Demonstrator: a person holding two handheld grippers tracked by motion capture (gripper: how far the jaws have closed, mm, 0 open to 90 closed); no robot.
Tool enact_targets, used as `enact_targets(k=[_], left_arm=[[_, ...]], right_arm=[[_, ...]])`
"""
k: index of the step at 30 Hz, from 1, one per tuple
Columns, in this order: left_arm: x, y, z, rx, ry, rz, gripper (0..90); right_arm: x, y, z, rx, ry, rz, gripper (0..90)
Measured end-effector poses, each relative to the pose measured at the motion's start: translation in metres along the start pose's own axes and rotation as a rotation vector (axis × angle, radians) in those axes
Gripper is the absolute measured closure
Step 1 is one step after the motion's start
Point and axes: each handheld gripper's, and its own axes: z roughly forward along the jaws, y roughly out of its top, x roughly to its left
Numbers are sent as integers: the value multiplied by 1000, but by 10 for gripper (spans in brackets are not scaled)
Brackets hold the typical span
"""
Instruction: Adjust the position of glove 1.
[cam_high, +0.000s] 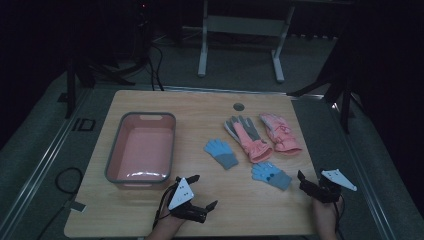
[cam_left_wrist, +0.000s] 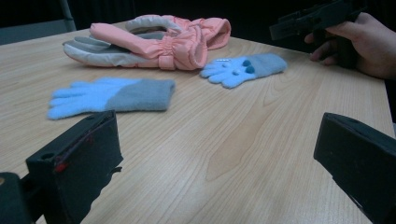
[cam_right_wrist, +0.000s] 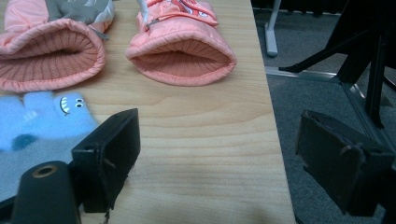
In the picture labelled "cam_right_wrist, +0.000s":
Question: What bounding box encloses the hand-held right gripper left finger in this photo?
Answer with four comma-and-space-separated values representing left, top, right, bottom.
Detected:
70, 107, 142, 214

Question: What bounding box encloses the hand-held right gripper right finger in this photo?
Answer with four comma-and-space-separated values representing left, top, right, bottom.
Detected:
295, 109, 396, 217

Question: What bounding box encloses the blue knit glove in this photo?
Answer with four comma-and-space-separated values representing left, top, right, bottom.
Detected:
0, 90, 101, 203

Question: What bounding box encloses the pink mitten with grey print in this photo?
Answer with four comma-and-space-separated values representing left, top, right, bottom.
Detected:
0, 0, 116, 93

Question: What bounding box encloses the pink mitten with red print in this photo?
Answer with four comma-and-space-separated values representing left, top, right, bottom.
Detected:
125, 0, 238, 88

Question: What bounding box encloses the black stand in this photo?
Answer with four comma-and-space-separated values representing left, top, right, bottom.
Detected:
277, 0, 396, 129

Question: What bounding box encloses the white metal stand leg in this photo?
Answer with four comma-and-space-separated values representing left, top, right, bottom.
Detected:
263, 0, 283, 58

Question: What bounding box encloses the aluminium floor rail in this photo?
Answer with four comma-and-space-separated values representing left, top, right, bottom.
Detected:
265, 65, 396, 152

